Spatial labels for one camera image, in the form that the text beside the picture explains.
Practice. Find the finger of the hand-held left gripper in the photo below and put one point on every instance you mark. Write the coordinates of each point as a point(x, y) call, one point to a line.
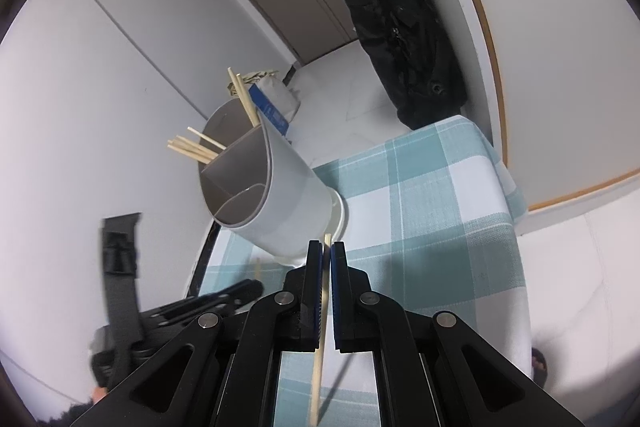
point(220, 294)

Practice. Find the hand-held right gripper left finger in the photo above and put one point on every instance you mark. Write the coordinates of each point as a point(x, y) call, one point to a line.
point(314, 297)

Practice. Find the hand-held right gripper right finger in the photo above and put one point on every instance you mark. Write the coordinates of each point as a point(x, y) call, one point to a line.
point(337, 297)

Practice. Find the white utensil holder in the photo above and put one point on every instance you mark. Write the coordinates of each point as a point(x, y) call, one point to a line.
point(295, 197)

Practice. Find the person's left hand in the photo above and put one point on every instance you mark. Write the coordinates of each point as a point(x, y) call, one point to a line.
point(100, 394)

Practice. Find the teal plaid tablecloth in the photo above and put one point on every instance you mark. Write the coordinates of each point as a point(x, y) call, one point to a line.
point(425, 217)

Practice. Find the blue cardboard box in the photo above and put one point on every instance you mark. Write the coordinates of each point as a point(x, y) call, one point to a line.
point(272, 112)

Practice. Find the beige cloth bag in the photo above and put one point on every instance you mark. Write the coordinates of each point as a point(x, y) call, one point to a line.
point(280, 94)

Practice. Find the dark slipper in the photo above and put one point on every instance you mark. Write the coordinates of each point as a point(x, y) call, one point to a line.
point(540, 367)

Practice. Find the black backpack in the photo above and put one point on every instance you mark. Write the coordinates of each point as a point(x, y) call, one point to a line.
point(400, 32)

